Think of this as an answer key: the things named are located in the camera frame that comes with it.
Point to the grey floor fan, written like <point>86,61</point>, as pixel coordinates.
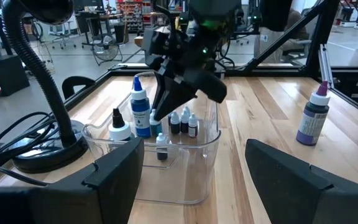
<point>106,49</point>

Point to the blue large food coloring bottle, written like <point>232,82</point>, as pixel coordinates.
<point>140,109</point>

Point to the grey office chair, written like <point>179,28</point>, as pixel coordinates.
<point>62,31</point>

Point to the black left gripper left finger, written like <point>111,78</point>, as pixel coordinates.
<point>57,202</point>

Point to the small white-capped dropper bottle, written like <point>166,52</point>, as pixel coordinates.
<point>155,126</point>
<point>184,121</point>
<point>162,146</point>
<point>193,125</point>
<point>175,123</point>
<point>187,108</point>

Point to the silver aluminium profile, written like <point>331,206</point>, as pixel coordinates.
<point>325,67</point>

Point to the parts shelf with bins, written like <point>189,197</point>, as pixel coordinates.
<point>132,15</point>

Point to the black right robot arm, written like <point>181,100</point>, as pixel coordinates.
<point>216,9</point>

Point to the black computer tower red lights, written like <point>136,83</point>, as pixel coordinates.
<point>5,74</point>

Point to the clear plastic bin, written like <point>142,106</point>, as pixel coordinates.
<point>179,180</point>

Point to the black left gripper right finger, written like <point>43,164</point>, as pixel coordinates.
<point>306,199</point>

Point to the purple large food coloring bottle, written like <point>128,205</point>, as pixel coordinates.
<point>314,118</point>

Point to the person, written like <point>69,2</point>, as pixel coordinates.
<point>297,37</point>

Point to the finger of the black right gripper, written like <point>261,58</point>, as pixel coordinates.
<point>162,93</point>
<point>179,93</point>

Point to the black gooseneck desk lamp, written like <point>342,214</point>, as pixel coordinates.
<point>47,85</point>

